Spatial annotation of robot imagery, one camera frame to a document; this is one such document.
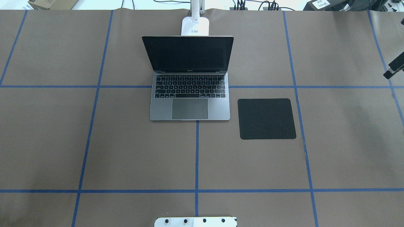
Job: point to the grey laptop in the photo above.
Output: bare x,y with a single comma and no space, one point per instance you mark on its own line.
190,77

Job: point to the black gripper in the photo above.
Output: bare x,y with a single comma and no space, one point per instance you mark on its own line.
395,67

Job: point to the black mouse pad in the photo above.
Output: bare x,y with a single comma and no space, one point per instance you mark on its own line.
261,119

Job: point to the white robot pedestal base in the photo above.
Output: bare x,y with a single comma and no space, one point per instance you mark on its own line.
196,222

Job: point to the cardboard box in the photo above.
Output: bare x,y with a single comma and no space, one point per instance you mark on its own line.
52,4

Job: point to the white desk lamp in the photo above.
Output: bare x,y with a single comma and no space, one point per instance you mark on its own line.
195,24

